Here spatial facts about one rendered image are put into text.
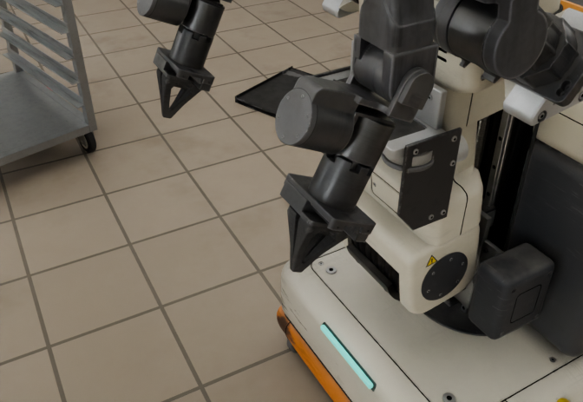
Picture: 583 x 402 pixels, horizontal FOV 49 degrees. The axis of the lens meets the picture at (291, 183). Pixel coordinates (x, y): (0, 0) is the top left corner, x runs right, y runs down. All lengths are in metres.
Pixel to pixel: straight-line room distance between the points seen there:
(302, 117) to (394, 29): 0.12
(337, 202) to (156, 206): 1.53
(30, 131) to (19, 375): 0.98
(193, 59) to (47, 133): 1.42
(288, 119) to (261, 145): 1.82
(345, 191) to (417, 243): 0.43
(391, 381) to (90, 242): 1.13
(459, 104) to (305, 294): 0.63
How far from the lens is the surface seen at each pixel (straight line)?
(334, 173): 0.68
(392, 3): 0.62
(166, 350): 1.70
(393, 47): 0.63
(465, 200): 1.07
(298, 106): 0.62
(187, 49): 1.02
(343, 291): 1.42
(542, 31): 0.74
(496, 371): 1.33
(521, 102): 0.85
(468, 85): 0.91
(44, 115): 2.52
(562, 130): 1.16
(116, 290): 1.89
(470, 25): 0.72
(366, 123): 0.66
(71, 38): 2.26
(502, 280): 1.15
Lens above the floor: 1.27
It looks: 35 degrees down
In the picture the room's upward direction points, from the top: straight up
